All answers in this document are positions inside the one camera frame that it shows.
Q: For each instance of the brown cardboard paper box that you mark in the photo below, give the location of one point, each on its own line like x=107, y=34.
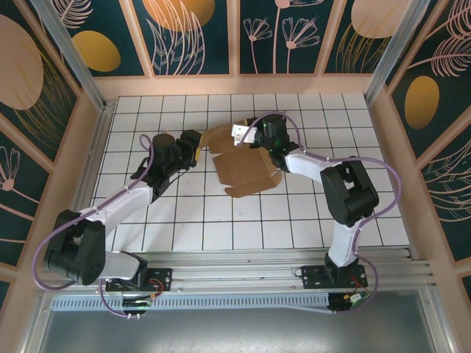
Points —
x=243, y=169

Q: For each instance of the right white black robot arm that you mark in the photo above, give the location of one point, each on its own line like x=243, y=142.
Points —
x=305, y=165

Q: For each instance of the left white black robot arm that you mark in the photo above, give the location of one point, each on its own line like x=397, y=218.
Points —
x=121, y=202

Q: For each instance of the grey metal sheet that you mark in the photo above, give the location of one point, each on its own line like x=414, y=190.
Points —
x=239, y=331

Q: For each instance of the aluminium side rail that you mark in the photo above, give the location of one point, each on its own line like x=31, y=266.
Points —
x=96, y=147

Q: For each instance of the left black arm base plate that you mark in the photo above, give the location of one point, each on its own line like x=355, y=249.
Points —
x=163, y=276

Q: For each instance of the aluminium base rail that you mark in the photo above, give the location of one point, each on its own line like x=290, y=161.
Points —
x=239, y=274

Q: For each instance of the left aluminium frame post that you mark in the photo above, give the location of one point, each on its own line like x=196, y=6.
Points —
x=70, y=55

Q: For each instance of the aluminium frame post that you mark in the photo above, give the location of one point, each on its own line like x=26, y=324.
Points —
x=70, y=55
x=395, y=48

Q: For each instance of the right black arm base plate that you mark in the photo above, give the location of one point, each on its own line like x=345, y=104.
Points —
x=312, y=277

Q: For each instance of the right aluminium frame post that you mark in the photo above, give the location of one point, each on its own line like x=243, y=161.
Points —
x=395, y=48

